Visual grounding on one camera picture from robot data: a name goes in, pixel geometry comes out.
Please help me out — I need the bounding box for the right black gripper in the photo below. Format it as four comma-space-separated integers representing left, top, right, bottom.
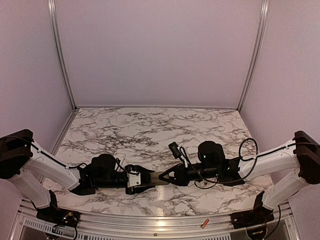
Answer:
159, 162, 219, 188

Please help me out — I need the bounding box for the beige grey remote control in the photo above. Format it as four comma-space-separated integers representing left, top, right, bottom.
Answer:
150, 172, 169, 186

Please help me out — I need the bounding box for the white remote control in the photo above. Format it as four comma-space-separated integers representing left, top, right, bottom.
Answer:
114, 153, 126, 171

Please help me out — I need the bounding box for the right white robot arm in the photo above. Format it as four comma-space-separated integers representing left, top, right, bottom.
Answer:
159, 131, 320, 224

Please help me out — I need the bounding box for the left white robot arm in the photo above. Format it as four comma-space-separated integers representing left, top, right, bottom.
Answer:
0, 129, 155, 223

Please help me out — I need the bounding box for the orange battery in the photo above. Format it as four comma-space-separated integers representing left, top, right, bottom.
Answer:
200, 219, 210, 229

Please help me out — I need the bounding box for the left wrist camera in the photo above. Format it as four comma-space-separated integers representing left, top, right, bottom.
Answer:
127, 171, 154, 188

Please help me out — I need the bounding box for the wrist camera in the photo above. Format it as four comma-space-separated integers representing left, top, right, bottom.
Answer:
168, 141, 189, 168
127, 171, 154, 188

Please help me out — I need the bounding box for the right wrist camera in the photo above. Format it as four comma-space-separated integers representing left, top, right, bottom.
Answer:
168, 141, 189, 168

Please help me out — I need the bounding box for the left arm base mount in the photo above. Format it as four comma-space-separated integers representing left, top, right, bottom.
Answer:
35, 190, 81, 228

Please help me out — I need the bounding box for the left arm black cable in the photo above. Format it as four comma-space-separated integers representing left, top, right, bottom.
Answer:
0, 136, 141, 176

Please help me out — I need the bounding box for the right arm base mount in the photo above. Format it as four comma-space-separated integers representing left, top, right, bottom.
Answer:
230, 191, 275, 229

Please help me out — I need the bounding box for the front aluminium rail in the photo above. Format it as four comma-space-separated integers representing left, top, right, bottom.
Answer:
9, 199, 301, 240

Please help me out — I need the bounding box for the left aluminium frame post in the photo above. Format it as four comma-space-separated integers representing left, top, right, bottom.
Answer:
47, 0, 78, 112

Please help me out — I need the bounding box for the aluminium frame post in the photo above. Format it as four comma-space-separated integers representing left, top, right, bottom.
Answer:
47, 0, 78, 112
237, 0, 270, 113

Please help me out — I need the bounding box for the right aluminium frame post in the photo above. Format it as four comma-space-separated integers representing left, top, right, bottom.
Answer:
237, 0, 270, 113

